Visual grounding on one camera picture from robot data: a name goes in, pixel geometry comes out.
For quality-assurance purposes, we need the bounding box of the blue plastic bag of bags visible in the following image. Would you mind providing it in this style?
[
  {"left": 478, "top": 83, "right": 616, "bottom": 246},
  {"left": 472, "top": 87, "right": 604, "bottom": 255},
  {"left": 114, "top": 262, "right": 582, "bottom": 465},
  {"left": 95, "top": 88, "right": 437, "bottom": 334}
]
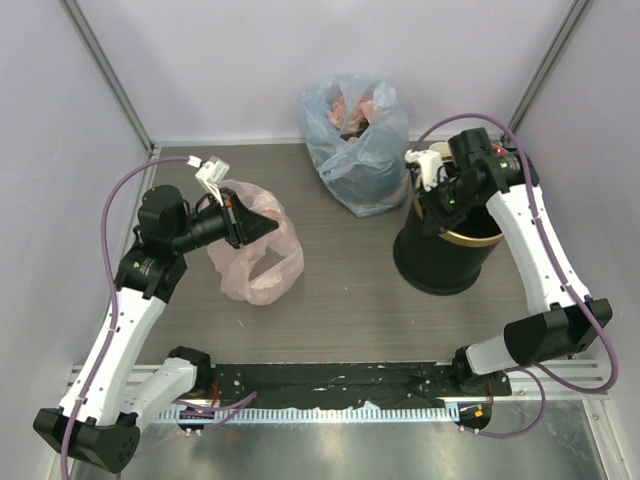
[{"left": 298, "top": 74, "right": 409, "bottom": 218}]

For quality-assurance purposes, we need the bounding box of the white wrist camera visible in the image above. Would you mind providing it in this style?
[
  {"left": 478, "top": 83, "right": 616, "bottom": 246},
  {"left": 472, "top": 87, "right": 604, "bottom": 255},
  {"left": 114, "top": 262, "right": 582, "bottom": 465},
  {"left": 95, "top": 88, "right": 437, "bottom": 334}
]
[
  {"left": 404, "top": 149, "right": 444, "bottom": 192},
  {"left": 187, "top": 155, "right": 230, "bottom": 206}
]

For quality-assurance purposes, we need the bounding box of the gold bin rim ring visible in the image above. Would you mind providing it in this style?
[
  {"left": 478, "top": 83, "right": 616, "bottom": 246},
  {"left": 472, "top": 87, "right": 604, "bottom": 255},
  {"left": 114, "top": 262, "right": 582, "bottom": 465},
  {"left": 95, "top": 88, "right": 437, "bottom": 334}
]
[{"left": 412, "top": 174, "right": 505, "bottom": 247}]

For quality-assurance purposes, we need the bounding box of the red bowl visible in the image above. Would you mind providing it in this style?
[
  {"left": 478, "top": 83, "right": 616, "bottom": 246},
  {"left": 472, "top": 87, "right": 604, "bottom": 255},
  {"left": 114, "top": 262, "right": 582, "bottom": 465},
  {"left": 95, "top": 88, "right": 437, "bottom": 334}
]
[{"left": 492, "top": 144, "right": 509, "bottom": 155}]

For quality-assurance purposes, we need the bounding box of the pink plastic trash bag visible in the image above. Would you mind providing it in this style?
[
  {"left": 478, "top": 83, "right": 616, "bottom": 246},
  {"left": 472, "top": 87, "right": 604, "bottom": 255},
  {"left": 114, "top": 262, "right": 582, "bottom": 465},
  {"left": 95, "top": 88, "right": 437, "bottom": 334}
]
[{"left": 207, "top": 180, "right": 304, "bottom": 306}]

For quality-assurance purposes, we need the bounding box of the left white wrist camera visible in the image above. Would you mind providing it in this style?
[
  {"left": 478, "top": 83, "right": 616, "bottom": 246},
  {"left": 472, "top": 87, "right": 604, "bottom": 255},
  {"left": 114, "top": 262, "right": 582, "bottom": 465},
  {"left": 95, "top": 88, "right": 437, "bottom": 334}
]
[{"left": 187, "top": 155, "right": 230, "bottom": 206}]

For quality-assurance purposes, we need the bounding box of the left aluminium frame post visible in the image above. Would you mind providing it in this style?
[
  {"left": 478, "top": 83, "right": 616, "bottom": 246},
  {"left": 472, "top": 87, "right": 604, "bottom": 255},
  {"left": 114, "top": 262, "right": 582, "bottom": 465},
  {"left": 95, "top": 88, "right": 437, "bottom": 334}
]
[{"left": 59, "top": 0, "right": 155, "bottom": 154}]

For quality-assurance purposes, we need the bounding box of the aluminium frame post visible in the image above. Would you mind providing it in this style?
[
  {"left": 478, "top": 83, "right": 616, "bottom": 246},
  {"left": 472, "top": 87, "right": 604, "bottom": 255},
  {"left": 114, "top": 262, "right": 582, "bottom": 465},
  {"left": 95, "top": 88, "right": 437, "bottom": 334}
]
[
  {"left": 59, "top": 0, "right": 155, "bottom": 154},
  {"left": 508, "top": 0, "right": 594, "bottom": 133}
]

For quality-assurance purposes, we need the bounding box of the white slotted cable duct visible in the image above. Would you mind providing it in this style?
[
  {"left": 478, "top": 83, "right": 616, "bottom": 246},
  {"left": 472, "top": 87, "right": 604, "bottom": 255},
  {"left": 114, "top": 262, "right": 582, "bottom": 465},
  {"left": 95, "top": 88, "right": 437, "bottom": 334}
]
[{"left": 153, "top": 403, "right": 459, "bottom": 429}]

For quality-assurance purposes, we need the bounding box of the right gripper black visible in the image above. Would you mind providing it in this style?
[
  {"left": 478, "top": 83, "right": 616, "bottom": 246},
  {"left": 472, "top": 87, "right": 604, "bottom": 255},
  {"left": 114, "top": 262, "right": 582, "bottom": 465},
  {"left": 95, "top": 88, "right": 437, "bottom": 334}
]
[{"left": 414, "top": 176, "right": 479, "bottom": 237}]

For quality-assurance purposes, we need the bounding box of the pink white cup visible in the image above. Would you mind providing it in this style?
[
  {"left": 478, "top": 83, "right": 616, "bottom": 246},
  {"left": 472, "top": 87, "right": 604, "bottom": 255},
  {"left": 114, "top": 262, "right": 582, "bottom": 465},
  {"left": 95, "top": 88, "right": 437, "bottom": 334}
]
[{"left": 429, "top": 141, "right": 452, "bottom": 161}]

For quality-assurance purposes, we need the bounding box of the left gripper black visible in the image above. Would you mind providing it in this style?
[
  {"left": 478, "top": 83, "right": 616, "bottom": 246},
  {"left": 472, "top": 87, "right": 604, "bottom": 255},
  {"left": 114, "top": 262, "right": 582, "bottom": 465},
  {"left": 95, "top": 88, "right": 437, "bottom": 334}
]
[{"left": 171, "top": 187, "right": 278, "bottom": 254}]

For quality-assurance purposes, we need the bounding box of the right aluminium frame post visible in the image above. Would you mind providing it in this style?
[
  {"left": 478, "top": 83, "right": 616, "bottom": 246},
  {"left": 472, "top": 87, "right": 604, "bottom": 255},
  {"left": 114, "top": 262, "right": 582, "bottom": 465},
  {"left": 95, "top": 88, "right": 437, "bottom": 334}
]
[{"left": 508, "top": 0, "right": 594, "bottom": 133}]

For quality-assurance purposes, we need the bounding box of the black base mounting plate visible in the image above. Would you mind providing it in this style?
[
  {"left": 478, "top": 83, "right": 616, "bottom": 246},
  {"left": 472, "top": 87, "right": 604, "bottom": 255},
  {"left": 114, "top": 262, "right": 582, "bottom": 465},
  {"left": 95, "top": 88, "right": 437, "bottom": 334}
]
[{"left": 211, "top": 362, "right": 512, "bottom": 410}]

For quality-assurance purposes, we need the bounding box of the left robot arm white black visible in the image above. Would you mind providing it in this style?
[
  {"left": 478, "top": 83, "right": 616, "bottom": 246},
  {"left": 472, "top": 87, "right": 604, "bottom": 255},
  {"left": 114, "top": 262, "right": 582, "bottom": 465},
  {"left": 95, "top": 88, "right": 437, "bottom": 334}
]
[{"left": 33, "top": 185, "right": 279, "bottom": 474}]

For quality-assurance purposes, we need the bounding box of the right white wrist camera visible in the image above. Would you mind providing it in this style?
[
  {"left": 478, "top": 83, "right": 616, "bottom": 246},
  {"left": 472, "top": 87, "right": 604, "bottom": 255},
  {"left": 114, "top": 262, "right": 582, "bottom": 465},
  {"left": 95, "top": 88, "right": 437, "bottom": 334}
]
[{"left": 404, "top": 149, "right": 444, "bottom": 192}]

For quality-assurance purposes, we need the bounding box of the black trash bin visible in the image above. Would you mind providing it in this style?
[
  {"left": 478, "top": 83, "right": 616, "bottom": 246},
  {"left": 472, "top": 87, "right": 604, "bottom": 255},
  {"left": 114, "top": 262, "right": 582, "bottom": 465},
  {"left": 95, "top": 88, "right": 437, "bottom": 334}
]
[{"left": 393, "top": 193, "right": 503, "bottom": 296}]

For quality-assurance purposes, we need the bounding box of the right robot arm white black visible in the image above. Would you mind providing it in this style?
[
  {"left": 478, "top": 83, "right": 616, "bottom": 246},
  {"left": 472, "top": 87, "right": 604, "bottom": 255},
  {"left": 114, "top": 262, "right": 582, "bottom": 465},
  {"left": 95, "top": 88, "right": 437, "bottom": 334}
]
[{"left": 405, "top": 128, "right": 620, "bottom": 395}]

